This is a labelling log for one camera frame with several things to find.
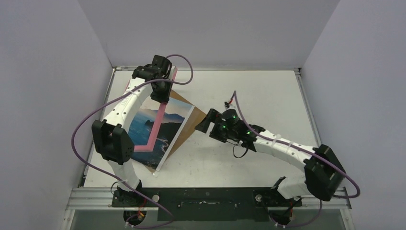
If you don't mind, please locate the seascape photo print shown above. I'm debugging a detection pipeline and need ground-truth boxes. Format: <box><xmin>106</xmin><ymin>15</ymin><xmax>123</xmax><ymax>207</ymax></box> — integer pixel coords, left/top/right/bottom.
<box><xmin>128</xmin><ymin>97</ymin><xmax>195</xmax><ymax>171</ymax></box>

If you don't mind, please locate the brown cardboard backing board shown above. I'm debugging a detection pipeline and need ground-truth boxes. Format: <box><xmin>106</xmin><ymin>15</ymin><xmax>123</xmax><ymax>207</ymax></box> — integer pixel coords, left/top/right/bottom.
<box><xmin>136</xmin><ymin>90</ymin><xmax>205</xmax><ymax>173</ymax></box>

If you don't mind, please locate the pink wooden picture frame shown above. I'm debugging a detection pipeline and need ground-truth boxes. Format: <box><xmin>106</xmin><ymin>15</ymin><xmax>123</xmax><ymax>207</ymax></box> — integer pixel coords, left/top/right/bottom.
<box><xmin>125</xmin><ymin>66</ymin><xmax>178</xmax><ymax>152</ymax></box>

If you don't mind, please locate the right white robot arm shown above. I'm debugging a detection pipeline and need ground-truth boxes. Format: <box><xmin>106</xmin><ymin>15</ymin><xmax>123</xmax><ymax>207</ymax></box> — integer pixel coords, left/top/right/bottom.
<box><xmin>195</xmin><ymin>109</ymin><xmax>344</xmax><ymax>206</ymax></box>

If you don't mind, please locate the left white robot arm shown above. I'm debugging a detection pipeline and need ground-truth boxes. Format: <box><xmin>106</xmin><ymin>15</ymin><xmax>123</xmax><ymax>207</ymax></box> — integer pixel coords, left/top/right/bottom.
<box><xmin>91</xmin><ymin>55</ymin><xmax>175</xmax><ymax>207</ymax></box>

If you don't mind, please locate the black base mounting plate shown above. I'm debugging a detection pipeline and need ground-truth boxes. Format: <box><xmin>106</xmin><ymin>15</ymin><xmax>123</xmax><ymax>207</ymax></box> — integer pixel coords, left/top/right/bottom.
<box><xmin>112</xmin><ymin>187</ymin><xmax>302</xmax><ymax>222</ymax></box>

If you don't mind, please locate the aluminium rail front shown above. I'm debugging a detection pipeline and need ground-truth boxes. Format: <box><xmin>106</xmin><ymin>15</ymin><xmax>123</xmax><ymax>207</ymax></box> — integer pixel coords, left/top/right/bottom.
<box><xmin>62</xmin><ymin>187</ymin><xmax>355</xmax><ymax>230</ymax></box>

